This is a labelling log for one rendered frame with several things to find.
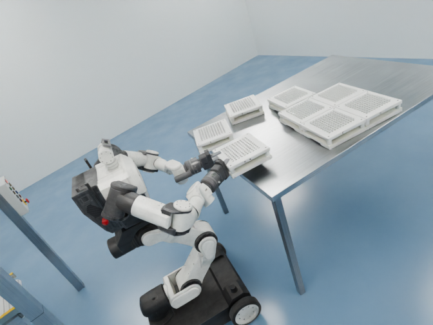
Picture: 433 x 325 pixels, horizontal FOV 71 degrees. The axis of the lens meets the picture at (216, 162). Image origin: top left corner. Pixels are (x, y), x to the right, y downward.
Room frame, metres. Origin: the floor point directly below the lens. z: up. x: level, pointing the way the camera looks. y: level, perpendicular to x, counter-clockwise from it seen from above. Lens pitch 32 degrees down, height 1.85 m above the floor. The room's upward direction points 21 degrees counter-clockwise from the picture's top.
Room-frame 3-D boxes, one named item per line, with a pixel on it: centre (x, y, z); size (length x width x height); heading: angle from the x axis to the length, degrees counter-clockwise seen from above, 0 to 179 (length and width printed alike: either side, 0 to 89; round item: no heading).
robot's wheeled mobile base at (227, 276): (1.31, 0.45, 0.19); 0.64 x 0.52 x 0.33; 102
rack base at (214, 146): (1.86, -0.04, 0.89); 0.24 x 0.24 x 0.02; 89
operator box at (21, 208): (1.98, 1.42, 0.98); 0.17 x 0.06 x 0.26; 26
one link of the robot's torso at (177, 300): (1.31, 0.48, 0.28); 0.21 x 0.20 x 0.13; 102
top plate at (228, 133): (1.86, -0.04, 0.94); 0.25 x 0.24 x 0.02; 179
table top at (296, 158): (1.85, -0.75, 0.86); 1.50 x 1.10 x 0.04; 107
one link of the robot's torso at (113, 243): (1.29, 0.55, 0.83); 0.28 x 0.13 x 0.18; 102
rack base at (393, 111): (1.48, -0.92, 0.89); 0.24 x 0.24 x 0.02; 11
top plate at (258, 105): (2.10, -0.33, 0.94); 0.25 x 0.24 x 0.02; 178
